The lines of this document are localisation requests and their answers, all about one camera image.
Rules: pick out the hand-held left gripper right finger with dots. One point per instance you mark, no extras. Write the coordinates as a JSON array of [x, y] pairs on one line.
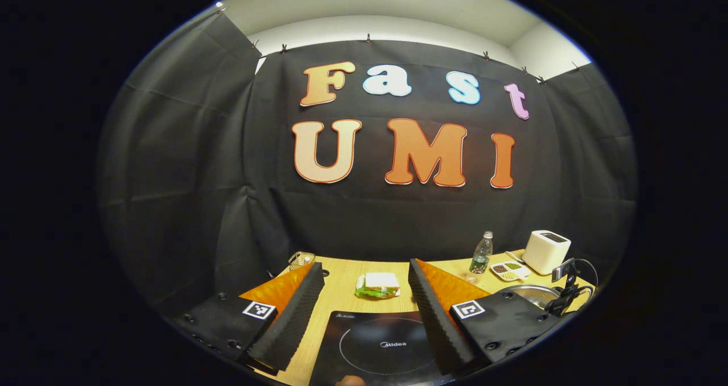
[[432, 318]]

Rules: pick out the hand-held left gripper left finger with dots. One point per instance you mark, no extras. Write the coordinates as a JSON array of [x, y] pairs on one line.
[[296, 318]]

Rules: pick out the black induction cooktop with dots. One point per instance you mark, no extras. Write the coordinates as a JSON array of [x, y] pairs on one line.
[[369, 346]]

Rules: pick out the white toaster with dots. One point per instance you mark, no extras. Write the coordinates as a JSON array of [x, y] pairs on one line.
[[546, 254]]

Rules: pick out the white divided bean dish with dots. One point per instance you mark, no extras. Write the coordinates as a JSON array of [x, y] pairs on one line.
[[509, 271]]

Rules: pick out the sandwich on plate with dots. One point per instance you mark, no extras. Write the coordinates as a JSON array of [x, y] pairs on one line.
[[380, 283]]

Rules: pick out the white spoon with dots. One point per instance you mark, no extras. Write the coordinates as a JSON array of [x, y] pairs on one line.
[[515, 256]]

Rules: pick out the clear plastic water bottle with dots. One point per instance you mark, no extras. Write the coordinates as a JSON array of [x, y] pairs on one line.
[[481, 258]]

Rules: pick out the black backdrop cloth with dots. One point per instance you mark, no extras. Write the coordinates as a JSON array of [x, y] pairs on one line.
[[170, 175]]

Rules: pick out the row of black cloth clips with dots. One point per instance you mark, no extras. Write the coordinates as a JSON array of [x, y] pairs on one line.
[[368, 38]]

